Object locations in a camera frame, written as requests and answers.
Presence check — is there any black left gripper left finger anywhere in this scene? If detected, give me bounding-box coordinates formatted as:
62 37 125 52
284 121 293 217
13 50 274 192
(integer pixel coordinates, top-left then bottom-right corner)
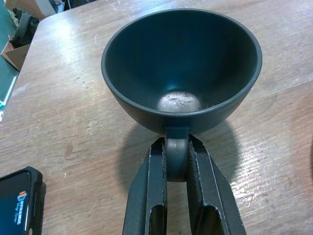
122 137 169 235

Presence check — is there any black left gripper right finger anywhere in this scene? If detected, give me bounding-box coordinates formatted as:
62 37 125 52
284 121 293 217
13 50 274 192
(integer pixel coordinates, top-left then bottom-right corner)
185 136 246 235

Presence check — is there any black cup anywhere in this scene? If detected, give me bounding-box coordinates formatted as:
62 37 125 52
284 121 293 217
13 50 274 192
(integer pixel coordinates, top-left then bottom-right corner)
101 8 264 183

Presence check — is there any light wooden table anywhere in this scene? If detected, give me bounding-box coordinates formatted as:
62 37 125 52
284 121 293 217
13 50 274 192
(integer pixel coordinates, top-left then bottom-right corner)
0 0 313 235

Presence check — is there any black cased phone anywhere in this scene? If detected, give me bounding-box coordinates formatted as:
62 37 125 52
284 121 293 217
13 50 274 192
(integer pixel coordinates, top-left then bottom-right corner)
0 166 47 235

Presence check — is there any open cardboard box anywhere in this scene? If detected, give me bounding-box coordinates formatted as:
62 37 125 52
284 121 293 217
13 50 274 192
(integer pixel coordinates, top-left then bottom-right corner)
1 40 31 71

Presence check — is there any flat cardboard sheet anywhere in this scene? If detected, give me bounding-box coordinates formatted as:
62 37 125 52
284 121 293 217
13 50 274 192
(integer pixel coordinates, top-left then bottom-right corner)
4 0 58 20

